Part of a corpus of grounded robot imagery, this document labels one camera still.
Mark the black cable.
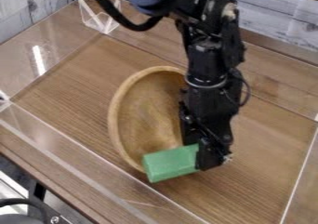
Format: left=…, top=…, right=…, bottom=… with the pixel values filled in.
left=0, top=197, right=43, bottom=224

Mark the green rectangular block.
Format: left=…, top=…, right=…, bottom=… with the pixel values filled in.
left=142, top=144, right=199, bottom=183

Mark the black metal table frame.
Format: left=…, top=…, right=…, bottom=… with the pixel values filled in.
left=0, top=159, right=84, bottom=224

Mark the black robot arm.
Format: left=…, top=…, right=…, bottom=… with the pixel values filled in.
left=130, top=0, right=247, bottom=170

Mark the clear acrylic tray wall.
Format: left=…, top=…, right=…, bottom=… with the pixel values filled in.
left=0, top=95, right=209, bottom=224

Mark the clear acrylic corner bracket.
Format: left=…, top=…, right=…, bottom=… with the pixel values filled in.
left=79, top=0, right=119, bottom=34

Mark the wooden bowl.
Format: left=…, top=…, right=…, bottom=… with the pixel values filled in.
left=108, top=66, right=186, bottom=173

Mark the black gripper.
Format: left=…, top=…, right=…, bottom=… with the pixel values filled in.
left=178, top=80, right=246, bottom=172

